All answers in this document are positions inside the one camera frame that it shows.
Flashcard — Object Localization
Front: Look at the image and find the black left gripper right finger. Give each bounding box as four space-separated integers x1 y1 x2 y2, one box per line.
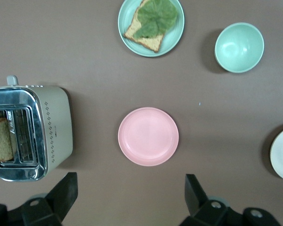
179 174 228 226

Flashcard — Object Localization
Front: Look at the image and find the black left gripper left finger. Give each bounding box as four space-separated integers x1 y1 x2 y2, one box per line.
21 172 79 226

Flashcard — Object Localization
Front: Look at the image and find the beige and chrome toaster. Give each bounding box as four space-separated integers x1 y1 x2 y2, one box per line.
0 75 74 182

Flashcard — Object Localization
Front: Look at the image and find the pink plate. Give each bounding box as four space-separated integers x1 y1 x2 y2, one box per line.
117 107 180 167

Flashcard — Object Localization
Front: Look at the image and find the brown bread slice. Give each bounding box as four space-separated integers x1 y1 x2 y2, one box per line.
0 117 17 164

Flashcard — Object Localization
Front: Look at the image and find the light green bowl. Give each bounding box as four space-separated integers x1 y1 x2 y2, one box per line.
214 22 265 73

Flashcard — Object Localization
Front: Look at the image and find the light green plate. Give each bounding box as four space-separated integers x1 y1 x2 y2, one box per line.
117 0 185 57

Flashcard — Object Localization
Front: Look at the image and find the toasted bread slice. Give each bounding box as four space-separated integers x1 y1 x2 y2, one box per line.
123 0 165 53

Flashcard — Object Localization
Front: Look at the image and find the green lettuce leaf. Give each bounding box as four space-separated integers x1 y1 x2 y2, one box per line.
133 0 179 40

